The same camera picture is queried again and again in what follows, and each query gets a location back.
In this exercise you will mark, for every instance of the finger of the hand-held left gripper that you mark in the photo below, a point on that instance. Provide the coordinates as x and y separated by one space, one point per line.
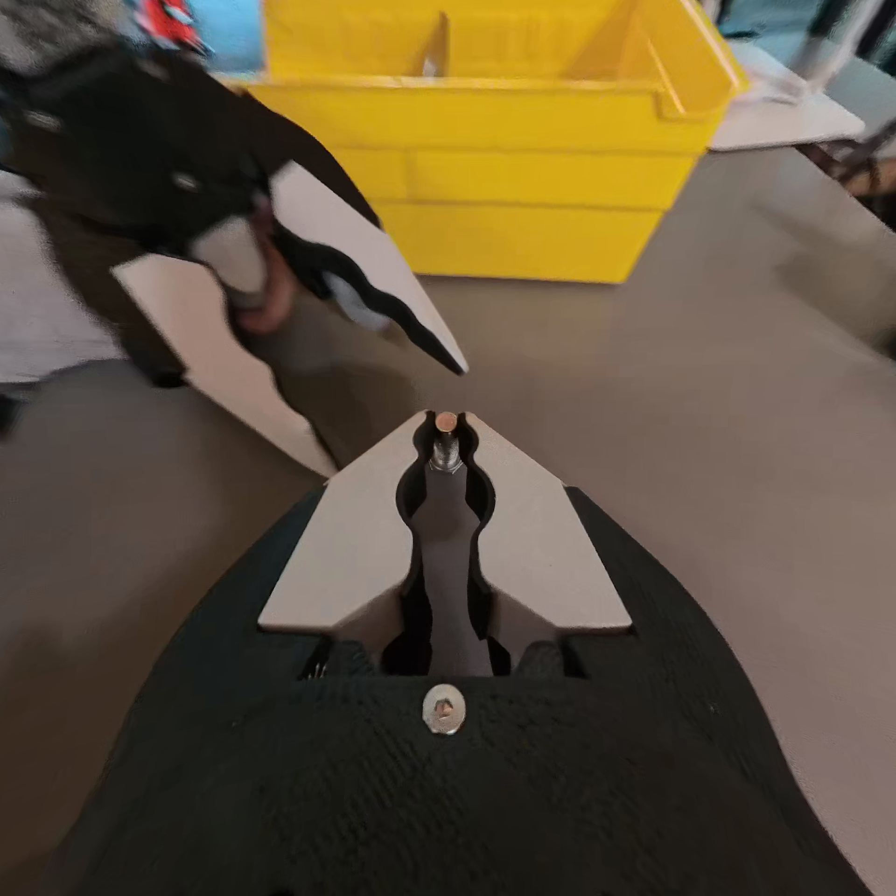
210 364
350 231

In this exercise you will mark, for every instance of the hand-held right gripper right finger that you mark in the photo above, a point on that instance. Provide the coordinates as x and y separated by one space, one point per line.
553 560

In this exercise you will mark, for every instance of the yellow storage bin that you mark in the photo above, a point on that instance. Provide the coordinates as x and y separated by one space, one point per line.
525 210

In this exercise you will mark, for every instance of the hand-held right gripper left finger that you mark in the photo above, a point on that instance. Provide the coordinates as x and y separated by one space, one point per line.
329 560

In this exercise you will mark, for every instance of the silver hex bolt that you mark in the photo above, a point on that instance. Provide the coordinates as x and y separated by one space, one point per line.
445 448

